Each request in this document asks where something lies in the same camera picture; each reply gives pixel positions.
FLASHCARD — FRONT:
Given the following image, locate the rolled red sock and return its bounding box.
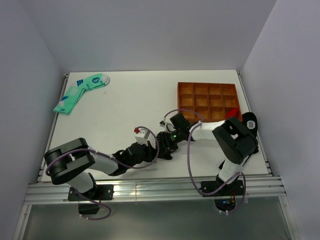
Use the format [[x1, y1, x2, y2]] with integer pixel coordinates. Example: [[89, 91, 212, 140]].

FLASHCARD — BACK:
[[226, 108, 239, 119]]

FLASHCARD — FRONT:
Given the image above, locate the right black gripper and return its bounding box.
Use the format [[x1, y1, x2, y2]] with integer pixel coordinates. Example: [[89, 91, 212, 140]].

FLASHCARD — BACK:
[[156, 128, 184, 157]]

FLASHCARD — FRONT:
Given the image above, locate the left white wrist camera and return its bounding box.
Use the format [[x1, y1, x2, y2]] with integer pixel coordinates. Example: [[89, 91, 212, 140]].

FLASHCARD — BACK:
[[134, 127, 150, 146]]

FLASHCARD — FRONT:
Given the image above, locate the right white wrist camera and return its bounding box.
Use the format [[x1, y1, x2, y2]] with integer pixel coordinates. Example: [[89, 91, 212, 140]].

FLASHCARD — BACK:
[[159, 118, 169, 128]]

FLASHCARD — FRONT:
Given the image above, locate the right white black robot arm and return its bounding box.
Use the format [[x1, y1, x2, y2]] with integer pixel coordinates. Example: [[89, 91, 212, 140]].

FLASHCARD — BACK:
[[157, 112, 259, 195]]

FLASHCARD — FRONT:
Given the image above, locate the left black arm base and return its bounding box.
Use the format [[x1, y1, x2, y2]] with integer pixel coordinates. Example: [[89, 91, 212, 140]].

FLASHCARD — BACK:
[[67, 184, 114, 221]]

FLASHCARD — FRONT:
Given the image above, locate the orange compartment tray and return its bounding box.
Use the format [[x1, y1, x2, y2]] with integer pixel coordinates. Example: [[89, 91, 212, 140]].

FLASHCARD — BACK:
[[177, 82, 242, 123]]

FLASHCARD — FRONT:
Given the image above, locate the dark blue sock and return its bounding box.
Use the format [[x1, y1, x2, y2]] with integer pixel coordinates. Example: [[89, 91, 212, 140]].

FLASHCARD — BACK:
[[242, 112, 258, 135]]

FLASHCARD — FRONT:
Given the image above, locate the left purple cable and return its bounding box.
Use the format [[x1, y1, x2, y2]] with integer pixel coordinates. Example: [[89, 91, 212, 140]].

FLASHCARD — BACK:
[[44, 126, 161, 221]]

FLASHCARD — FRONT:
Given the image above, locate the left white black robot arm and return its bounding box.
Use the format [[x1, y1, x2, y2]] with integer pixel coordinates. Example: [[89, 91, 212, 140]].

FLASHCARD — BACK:
[[44, 137, 159, 200]]

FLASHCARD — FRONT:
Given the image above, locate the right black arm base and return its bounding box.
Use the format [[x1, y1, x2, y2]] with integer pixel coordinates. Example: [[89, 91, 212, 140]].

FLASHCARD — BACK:
[[200, 178, 246, 212]]

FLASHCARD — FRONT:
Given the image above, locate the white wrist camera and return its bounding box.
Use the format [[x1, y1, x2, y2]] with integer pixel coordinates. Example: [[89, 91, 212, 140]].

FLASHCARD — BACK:
[[134, 127, 150, 146], [159, 118, 169, 128]]

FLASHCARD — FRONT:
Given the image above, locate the black white striped sock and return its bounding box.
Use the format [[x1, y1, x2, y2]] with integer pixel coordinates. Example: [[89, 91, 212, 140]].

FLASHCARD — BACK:
[[156, 131, 173, 160]]

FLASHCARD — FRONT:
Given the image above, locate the green blue patterned sock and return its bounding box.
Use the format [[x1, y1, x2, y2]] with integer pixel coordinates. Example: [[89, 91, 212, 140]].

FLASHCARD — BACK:
[[53, 73, 110, 115]]

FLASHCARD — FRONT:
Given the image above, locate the aluminium front rail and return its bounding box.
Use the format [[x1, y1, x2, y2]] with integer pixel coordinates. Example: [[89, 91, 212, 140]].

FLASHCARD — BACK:
[[23, 175, 287, 205]]

